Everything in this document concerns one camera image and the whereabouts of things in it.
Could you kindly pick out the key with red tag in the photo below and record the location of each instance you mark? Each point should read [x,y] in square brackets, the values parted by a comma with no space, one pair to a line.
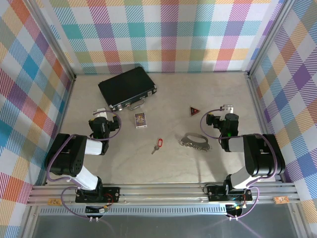
[159,143]

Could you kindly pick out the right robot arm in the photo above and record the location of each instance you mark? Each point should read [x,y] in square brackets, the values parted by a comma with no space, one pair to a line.
[262,158]

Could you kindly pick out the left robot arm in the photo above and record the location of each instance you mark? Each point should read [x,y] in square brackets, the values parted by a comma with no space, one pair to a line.
[64,153]

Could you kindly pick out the red black triangular badge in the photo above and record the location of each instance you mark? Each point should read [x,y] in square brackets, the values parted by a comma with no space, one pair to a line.
[194,111]

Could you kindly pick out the playing card box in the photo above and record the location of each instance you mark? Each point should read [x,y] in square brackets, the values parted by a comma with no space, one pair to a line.
[140,120]

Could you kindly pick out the black briefcase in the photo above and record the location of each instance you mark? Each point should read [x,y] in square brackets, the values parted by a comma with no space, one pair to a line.
[126,85]

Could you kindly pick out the black power connector block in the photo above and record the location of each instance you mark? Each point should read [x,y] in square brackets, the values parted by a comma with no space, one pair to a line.
[96,210]
[234,208]

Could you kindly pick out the small orange circuit board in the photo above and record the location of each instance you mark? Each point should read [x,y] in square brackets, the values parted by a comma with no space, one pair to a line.
[54,202]
[281,200]

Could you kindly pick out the grey metal shelf plate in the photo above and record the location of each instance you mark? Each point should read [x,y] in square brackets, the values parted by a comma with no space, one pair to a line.
[161,228]

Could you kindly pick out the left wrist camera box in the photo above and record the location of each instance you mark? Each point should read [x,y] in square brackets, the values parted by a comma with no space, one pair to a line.
[100,112]

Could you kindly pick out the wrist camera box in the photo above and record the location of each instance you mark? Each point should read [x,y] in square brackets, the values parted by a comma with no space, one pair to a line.
[228,109]
[100,112]

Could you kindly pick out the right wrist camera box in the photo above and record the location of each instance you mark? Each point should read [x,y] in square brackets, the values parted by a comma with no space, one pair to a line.
[228,109]

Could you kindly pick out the aluminium side rail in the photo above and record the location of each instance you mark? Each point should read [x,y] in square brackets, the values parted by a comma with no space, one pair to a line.
[257,111]
[65,111]

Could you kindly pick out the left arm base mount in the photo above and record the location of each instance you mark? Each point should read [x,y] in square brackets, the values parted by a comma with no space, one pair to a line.
[111,194]

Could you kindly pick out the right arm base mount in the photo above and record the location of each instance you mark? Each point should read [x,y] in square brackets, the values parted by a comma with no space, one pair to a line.
[215,194]

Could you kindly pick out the aluminium front rail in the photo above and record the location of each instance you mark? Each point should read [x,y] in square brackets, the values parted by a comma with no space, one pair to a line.
[161,196]

